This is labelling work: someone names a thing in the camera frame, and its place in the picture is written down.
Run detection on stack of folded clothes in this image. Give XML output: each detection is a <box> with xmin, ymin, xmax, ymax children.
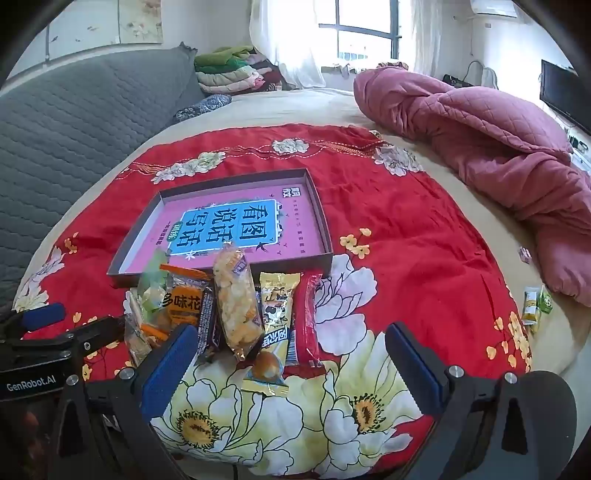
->
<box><xmin>194</xmin><ymin>45</ymin><xmax>296</xmax><ymax>95</ymax></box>

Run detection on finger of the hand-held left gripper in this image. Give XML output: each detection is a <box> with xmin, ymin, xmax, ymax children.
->
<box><xmin>0</xmin><ymin>303</ymin><xmax>66</xmax><ymax>340</ymax></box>
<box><xmin>69</xmin><ymin>315</ymin><xmax>126</xmax><ymax>358</ymax></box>

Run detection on clear cracker packet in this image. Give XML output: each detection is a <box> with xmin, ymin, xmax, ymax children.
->
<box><xmin>122</xmin><ymin>287</ymin><xmax>160</xmax><ymax>367</ymax></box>

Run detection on dark chocolate bar packet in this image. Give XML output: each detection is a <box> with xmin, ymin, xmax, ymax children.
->
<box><xmin>194</xmin><ymin>281</ymin><xmax>222</xmax><ymax>365</ymax></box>

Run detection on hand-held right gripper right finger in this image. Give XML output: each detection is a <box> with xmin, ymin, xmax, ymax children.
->
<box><xmin>385</xmin><ymin>322</ymin><xmax>532</xmax><ymax>480</ymax></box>

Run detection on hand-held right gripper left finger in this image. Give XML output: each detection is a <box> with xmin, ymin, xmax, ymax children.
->
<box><xmin>48</xmin><ymin>323</ymin><xmax>199</xmax><ymax>480</ymax></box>

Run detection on red sausage packet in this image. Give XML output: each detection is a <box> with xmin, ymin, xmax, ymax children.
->
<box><xmin>284</xmin><ymin>273</ymin><xmax>324</xmax><ymax>367</ymax></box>

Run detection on gray quilted headboard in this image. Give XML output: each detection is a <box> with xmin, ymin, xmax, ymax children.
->
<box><xmin>0</xmin><ymin>42</ymin><xmax>206</xmax><ymax>310</ymax></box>

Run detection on pink quilt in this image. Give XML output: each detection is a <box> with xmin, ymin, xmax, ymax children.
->
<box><xmin>353</xmin><ymin>67</ymin><xmax>591</xmax><ymax>310</ymax></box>

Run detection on small snack packets on bed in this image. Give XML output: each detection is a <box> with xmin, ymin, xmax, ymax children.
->
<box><xmin>522</xmin><ymin>286</ymin><xmax>542</xmax><ymax>335</ymax></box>

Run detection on yellow bread packet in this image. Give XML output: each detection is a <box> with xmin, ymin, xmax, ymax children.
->
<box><xmin>241</xmin><ymin>271</ymin><xmax>302</xmax><ymax>398</ymax></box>

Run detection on clear rice puff packet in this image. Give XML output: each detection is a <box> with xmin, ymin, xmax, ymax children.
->
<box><xmin>212</xmin><ymin>244</ymin><xmax>266</xmax><ymax>363</ymax></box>

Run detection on gray cardboard box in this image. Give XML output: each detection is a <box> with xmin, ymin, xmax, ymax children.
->
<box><xmin>107</xmin><ymin>168</ymin><xmax>334</xmax><ymax>289</ymax></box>

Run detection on dark floral pillow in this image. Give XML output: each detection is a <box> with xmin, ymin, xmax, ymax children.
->
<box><xmin>173</xmin><ymin>93</ymin><xmax>232</xmax><ymax>123</ymax></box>

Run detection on red floral blanket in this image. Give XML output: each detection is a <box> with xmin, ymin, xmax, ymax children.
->
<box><xmin>11</xmin><ymin>124</ymin><xmax>534</xmax><ymax>476</ymax></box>

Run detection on window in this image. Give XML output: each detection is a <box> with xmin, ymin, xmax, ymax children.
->
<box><xmin>318</xmin><ymin>0</ymin><xmax>416</xmax><ymax>65</ymax></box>

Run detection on sheer white curtain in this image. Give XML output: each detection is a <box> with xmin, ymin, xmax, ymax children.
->
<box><xmin>411</xmin><ymin>0</ymin><xmax>445</xmax><ymax>79</ymax></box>

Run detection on black television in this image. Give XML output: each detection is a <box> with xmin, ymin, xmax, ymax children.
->
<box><xmin>540</xmin><ymin>59</ymin><xmax>591</xmax><ymax>134</ymax></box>

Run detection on beige bed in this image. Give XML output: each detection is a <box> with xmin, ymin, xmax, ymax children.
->
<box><xmin>28</xmin><ymin>88</ymin><xmax>591</xmax><ymax>398</ymax></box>

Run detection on orange peanut packet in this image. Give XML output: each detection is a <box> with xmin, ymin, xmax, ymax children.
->
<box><xmin>141</xmin><ymin>263</ymin><xmax>214</xmax><ymax>347</ymax></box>

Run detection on pink workbook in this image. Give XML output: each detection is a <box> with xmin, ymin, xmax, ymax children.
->
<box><xmin>121</xmin><ymin>182</ymin><xmax>326</xmax><ymax>273</ymax></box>

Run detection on black bag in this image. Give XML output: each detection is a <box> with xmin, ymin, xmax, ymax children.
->
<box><xmin>442</xmin><ymin>74</ymin><xmax>481</xmax><ymax>89</ymax></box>

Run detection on floral wall painting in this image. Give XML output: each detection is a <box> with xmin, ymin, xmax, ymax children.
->
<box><xmin>44</xmin><ymin>0</ymin><xmax>162</xmax><ymax>61</ymax></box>

